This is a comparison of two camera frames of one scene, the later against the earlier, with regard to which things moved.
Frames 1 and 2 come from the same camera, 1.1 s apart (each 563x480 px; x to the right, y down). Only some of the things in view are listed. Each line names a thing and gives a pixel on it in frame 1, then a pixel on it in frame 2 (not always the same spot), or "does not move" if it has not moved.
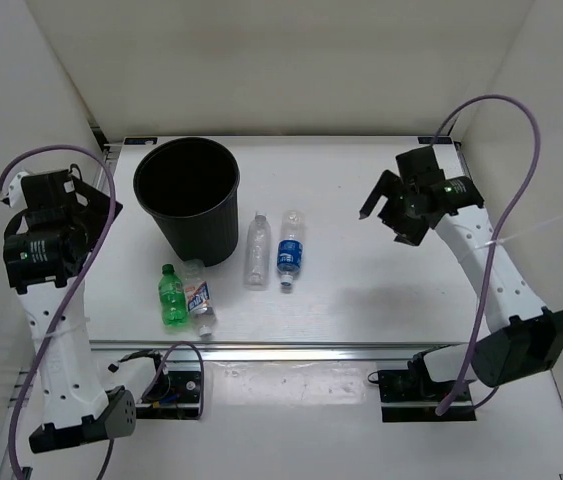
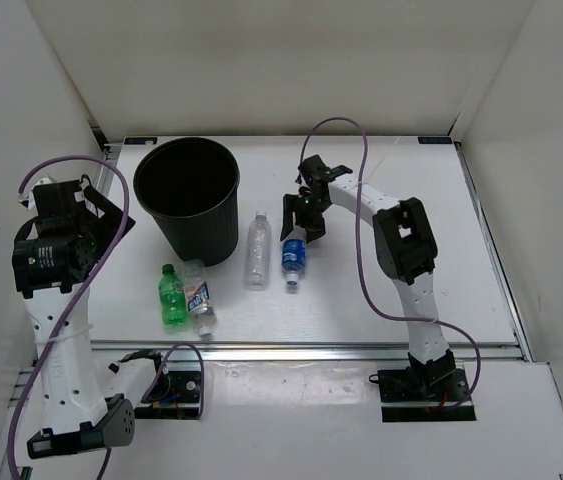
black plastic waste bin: [191, 186] does not move
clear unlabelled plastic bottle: [258, 253] does not move
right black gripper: [411, 232] → [314, 228]
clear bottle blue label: [290, 246] does not move
